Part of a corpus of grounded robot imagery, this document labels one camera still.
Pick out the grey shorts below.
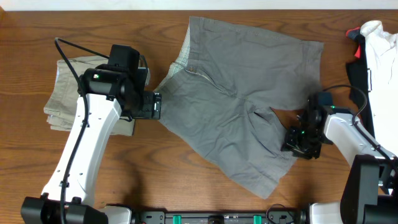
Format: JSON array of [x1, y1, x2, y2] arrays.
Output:
[[156, 16, 323, 198]]

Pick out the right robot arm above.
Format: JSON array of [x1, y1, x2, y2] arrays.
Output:
[[281, 91, 397, 223]]

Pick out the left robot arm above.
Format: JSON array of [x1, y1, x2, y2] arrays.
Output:
[[21, 45, 162, 223]]

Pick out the black and red garment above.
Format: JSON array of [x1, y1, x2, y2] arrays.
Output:
[[346, 27, 375, 137]]

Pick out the folded khaki shorts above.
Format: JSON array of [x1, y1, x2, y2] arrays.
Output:
[[43, 55, 152, 137]]

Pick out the white garment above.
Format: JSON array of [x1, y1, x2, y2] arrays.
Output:
[[361, 21, 397, 154]]

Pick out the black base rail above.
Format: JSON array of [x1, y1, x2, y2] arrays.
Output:
[[102, 203, 312, 224]]

